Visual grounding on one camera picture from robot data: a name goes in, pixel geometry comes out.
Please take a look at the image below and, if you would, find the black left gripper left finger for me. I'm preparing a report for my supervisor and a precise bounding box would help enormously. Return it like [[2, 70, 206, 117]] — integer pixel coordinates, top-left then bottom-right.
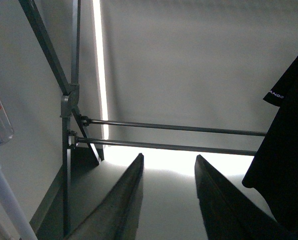
[[65, 153, 144, 240]]

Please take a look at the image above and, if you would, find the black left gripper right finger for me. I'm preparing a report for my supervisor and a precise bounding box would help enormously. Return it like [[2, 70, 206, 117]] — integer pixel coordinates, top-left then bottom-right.
[[194, 155, 298, 240]]

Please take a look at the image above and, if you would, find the black printed t-shirt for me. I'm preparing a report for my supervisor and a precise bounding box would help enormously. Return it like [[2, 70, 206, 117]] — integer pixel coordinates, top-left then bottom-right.
[[242, 56, 298, 235]]

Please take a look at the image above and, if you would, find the grey metal drying rack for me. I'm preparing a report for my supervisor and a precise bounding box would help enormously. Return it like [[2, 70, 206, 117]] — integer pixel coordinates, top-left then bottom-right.
[[19, 0, 254, 237]]

